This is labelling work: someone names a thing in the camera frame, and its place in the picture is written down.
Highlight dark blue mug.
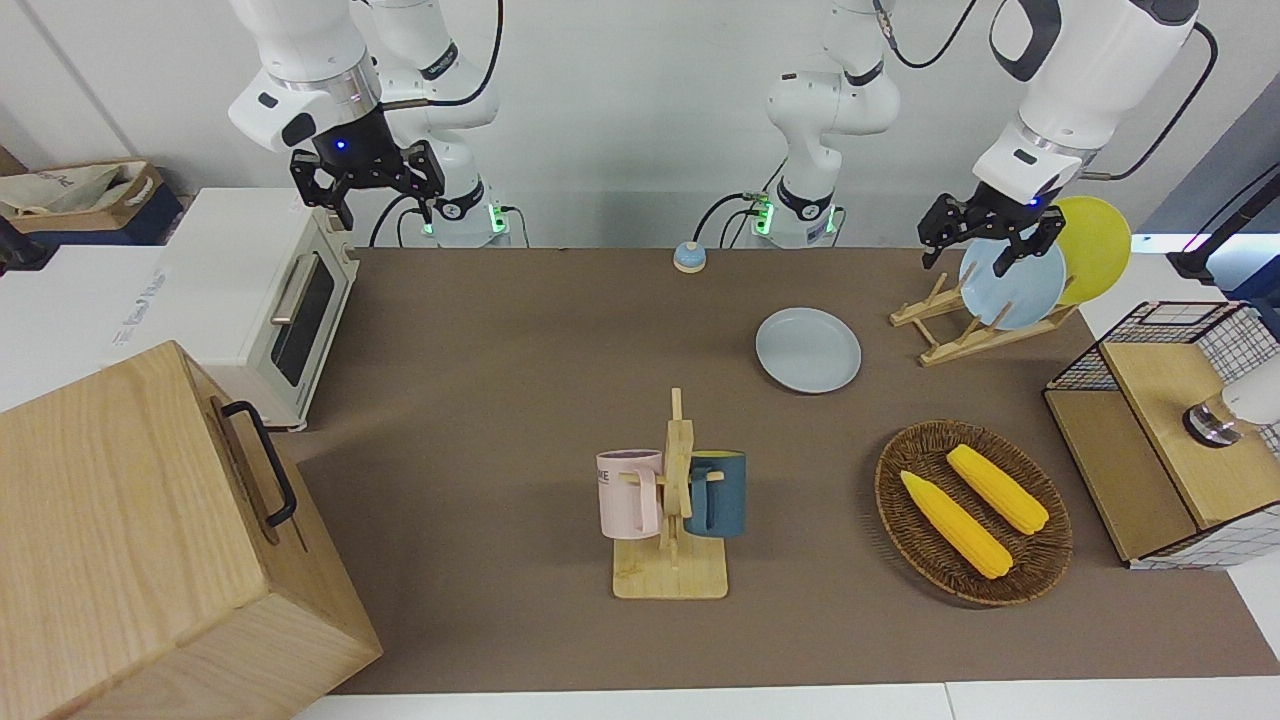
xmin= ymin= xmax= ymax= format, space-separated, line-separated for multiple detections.
xmin=685 ymin=450 xmax=748 ymax=539

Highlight cardboard box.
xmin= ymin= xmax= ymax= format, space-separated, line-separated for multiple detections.
xmin=0 ymin=160 xmax=166 ymax=237

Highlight gray round plate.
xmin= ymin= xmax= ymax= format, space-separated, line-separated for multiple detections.
xmin=755 ymin=307 xmax=862 ymax=395

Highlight white toaster oven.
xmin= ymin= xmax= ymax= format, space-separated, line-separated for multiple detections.
xmin=112 ymin=187 xmax=361 ymax=433

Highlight pink mug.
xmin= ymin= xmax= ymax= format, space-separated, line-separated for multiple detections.
xmin=596 ymin=450 xmax=666 ymax=541

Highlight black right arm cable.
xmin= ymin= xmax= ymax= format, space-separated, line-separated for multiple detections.
xmin=382 ymin=0 xmax=505 ymax=109

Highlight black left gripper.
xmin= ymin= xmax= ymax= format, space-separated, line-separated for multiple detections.
xmin=919 ymin=183 xmax=1068 ymax=278

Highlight small wooden block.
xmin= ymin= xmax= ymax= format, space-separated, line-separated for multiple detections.
xmin=612 ymin=388 xmax=730 ymax=601

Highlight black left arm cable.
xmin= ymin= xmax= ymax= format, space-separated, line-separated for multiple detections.
xmin=1082 ymin=22 xmax=1220 ymax=183

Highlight wooden plate rack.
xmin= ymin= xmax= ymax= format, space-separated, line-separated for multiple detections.
xmin=890 ymin=272 xmax=1081 ymax=367

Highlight yellow corn cob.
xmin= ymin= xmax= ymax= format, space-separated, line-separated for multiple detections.
xmin=946 ymin=444 xmax=1050 ymax=536
xmin=900 ymin=470 xmax=1014 ymax=580

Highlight white bag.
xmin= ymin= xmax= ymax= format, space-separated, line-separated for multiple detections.
xmin=0 ymin=164 xmax=133 ymax=217

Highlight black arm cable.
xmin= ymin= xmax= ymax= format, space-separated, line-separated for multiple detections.
xmin=1082 ymin=22 xmax=1220 ymax=183
xmin=382 ymin=0 xmax=505 ymax=109

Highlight brown table mat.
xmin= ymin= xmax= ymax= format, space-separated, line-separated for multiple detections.
xmin=275 ymin=247 xmax=1280 ymax=696

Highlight white cylinder with metal collar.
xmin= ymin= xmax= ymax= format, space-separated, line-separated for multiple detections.
xmin=1183 ymin=355 xmax=1280 ymax=448

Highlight brown wicker basket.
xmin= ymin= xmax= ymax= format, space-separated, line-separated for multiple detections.
xmin=874 ymin=420 xmax=1074 ymax=607

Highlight wooden box with black handle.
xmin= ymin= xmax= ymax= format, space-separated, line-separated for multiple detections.
xmin=0 ymin=340 xmax=384 ymax=720

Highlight light blue plate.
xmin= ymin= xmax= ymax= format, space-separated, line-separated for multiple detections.
xmin=958 ymin=237 xmax=1068 ymax=331

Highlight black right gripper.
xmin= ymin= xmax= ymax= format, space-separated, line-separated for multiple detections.
xmin=290 ymin=110 xmax=447 ymax=232

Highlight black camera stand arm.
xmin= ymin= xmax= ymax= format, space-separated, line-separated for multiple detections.
xmin=1168 ymin=165 xmax=1280 ymax=283

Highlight wire and wood shelf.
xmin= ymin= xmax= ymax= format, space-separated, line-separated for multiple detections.
xmin=1043 ymin=300 xmax=1280 ymax=571

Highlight black base cable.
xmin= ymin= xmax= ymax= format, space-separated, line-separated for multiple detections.
xmin=368 ymin=194 xmax=421 ymax=248
xmin=693 ymin=190 xmax=773 ymax=248

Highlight yellow plate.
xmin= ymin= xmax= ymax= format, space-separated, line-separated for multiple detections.
xmin=1050 ymin=196 xmax=1133 ymax=306

